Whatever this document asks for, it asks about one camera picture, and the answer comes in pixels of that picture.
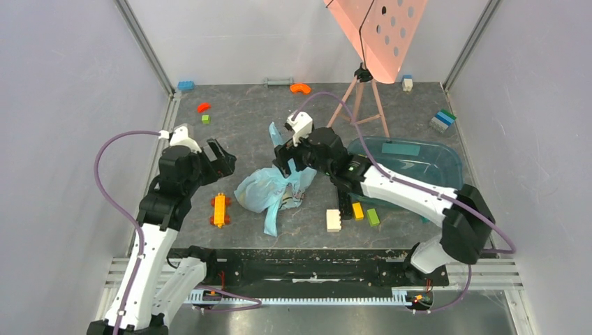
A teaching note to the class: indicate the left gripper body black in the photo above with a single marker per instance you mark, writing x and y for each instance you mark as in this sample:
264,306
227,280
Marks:
210,171

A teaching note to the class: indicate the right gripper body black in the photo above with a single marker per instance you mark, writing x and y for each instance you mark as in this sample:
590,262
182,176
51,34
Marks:
287,154

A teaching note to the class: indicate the light blue plastic bag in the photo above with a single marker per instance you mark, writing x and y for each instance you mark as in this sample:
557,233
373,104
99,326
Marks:
267,190

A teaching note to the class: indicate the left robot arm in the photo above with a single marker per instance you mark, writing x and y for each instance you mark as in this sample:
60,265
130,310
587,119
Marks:
140,307

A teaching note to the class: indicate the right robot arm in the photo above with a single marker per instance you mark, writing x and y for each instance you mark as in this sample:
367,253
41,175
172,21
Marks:
463,216

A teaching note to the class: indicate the orange yellow toy car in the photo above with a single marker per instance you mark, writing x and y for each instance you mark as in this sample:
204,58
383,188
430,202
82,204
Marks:
220,204

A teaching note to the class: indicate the red curved toy piece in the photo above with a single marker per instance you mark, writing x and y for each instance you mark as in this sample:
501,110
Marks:
203,107

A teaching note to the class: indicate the black toy brick strip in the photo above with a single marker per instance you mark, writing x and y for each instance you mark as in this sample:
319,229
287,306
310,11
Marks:
345,206

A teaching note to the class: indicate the orange curved toy piece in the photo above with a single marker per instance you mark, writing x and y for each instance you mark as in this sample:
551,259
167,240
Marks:
300,88

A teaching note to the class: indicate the cream toy brick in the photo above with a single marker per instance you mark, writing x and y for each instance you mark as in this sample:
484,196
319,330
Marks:
333,220

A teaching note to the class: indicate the yellow toy brick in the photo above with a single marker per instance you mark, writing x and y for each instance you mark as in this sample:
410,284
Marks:
358,213

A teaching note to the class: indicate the blue toy brick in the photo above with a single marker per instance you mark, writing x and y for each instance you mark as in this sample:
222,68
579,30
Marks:
186,85

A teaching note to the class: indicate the pink wooden tripod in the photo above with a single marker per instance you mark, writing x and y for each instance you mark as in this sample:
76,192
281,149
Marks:
362,77

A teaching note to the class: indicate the grey toy bar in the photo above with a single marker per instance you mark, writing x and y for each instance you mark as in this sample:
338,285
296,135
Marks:
271,82

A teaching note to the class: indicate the green toy brick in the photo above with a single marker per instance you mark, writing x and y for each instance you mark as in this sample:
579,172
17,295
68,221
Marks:
373,218

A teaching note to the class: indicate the teal plastic bin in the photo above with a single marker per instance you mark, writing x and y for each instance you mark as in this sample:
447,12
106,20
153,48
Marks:
429,162

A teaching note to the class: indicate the white blue small brick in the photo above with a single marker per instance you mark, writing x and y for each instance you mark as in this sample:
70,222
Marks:
407,83

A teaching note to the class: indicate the stacked grey blue green bricks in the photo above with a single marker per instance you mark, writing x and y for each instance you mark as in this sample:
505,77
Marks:
442,120

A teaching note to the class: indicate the pink perforated board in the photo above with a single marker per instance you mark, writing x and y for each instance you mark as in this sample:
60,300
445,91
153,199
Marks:
381,31

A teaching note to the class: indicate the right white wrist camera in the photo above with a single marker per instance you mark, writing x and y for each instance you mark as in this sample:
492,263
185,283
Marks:
301,124

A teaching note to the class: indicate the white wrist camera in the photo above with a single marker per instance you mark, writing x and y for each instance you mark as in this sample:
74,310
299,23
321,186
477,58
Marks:
301,124
182,135

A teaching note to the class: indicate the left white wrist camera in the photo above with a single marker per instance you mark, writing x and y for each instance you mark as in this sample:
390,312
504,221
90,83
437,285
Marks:
182,135

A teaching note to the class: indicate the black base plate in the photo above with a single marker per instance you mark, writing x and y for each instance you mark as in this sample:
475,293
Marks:
316,272

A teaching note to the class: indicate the white toothed rail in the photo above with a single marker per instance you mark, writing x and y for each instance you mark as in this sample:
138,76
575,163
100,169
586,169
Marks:
396,298

